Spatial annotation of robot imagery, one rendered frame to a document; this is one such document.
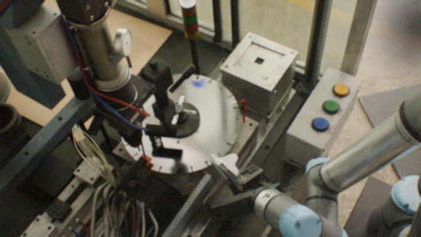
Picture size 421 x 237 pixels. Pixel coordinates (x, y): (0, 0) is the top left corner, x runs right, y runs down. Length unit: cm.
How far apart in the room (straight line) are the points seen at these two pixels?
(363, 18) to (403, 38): 159
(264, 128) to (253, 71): 18
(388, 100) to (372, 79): 16
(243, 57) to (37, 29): 81
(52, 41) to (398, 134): 64
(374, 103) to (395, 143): 162
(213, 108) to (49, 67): 57
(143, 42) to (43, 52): 97
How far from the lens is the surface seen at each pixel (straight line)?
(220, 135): 125
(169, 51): 174
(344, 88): 142
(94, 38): 84
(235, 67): 146
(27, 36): 84
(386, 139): 95
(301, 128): 133
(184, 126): 126
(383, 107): 255
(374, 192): 144
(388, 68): 275
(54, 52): 86
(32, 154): 122
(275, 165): 144
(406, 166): 239
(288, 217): 99
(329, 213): 109
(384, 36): 292
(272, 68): 146
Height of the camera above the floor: 200
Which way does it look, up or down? 55 degrees down
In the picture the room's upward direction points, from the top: 6 degrees counter-clockwise
